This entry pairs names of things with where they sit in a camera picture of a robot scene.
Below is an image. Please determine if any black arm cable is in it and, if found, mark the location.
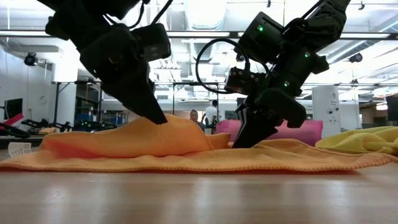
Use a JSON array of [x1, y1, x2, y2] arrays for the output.
[[104, 0, 175, 30], [195, 37, 271, 95]]

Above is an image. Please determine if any black monitor screen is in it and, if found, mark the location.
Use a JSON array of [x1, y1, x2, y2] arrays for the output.
[[386, 94, 398, 123], [4, 98, 24, 121]]

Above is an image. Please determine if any black ceiling spotlight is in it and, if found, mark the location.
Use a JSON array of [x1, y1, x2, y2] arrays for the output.
[[348, 52, 364, 64], [24, 52, 38, 67]]

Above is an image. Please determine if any white round pillar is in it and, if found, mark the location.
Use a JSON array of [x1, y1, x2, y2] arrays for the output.
[[312, 84, 342, 139]]

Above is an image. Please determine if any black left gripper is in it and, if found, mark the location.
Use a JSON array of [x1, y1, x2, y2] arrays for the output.
[[79, 23, 169, 126]]

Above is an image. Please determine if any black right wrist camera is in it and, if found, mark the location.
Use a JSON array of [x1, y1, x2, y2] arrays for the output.
[[223, 66, 267, 96]]

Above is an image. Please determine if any orange microfiber towel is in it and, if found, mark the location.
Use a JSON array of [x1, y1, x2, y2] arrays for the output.
[[0, 113, 398, 174]]

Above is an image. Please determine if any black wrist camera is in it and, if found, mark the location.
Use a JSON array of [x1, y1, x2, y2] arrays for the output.
[[132, 22, 173, 62], [223, 66, 267, 96]]

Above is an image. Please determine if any red foam tube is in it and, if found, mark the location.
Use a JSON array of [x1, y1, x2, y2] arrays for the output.
[[0, 113, 25, 128]]

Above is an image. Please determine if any black metal stand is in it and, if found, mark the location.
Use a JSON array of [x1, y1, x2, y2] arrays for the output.
[[50, 80, 103, 124]]

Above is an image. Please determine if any white card towel tag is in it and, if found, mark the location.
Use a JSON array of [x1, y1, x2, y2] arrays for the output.
[[7, 141, 32, 158]]

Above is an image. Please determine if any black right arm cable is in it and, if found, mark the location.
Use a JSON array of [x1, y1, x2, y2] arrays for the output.
[[195, 37, 271, 95]]

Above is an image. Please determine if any yellow microfiber towel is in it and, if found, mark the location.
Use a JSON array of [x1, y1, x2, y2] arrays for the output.
[[315, 126, 398, 157]]

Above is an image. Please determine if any pink plastic tray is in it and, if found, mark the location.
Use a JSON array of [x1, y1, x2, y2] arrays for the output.
[[215, 119, 324, 147]]

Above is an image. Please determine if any person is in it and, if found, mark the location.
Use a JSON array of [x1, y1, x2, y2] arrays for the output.
[[204, 99, 219, 129], [188, 108, 206, 133]]

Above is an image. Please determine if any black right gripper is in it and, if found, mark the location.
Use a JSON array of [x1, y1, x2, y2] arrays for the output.
[[232, 72, 308, 149]]

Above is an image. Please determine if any silver ceiling air duct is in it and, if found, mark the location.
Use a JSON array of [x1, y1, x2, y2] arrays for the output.
[[182, 0, 228, 63]]

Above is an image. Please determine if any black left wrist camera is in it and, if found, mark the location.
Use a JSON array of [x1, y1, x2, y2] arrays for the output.
[[132, 22, 173, 62]]

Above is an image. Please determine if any black overhead beam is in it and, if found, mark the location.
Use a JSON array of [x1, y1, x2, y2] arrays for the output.
[[0, 29, 398, 40]]

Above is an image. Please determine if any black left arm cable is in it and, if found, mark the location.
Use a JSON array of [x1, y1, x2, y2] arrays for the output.
[[104, 0, 175, 30]]

